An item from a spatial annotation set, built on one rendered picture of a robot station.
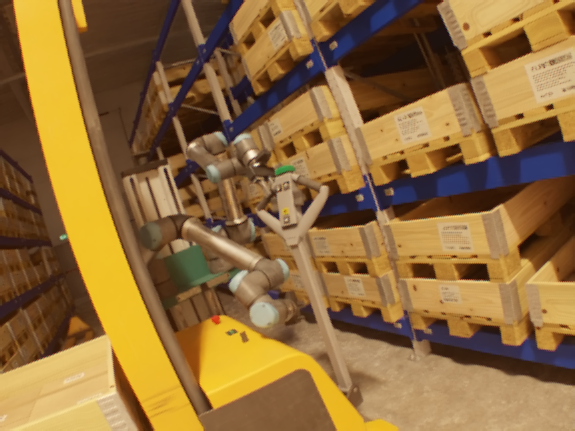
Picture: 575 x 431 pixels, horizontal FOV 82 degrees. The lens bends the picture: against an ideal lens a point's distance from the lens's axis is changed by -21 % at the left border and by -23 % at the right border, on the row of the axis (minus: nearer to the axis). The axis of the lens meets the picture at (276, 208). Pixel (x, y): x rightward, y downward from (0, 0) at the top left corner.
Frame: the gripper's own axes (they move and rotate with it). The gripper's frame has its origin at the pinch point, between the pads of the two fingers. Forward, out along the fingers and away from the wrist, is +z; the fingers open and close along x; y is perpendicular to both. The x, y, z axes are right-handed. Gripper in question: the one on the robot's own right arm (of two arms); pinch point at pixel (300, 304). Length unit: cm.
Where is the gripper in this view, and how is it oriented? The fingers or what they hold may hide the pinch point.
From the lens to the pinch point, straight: 168.6
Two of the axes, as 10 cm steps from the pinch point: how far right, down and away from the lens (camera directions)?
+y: 8.7, -2.9, -3.9
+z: 4.3, 0.9, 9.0
